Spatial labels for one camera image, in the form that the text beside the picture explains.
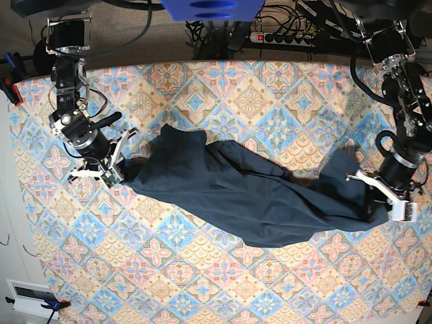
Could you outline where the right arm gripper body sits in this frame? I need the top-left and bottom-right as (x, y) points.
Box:
(50, 112), (138, 181)

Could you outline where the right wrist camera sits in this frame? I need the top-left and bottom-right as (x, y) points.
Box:
(101, 167), (124, 189)

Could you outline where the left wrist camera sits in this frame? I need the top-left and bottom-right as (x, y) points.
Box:
(389, 200), (418, 222)

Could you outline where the white floor vent box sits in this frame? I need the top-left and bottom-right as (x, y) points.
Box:
(6, 279), (56, 319)

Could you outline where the orange clamp lower right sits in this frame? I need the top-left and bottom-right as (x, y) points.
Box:
(417, 300), (431, 307)

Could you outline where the patterned tablecloth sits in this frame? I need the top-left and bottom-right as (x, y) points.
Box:
(8, 61), (431, 323)

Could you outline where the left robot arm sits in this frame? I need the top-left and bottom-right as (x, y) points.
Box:
(350, 14), (431, 203)

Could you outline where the dark blue t-shirt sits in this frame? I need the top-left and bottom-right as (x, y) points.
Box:
(124, 125), (388, 248)

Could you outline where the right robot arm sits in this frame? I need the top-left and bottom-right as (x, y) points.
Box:
(43, 11), (138, 188)

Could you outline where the blue clamp lower left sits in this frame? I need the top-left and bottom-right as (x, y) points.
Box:
(5, 297), (71, 323)

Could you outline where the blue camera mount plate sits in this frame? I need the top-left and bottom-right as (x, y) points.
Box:
(161, 0), (265, 22)

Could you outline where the black round stool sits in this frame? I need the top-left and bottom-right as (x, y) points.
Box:
(33, 40), (47, 75)

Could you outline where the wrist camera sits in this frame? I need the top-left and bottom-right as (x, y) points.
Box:
(389, 200), (418, 222)
(101, 167), (124, 189)

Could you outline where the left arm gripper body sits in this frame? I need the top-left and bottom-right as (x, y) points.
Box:
(346, 130), (425, 203)

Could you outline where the white power strip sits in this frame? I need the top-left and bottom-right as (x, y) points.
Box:
(249, 32), (312, 46)

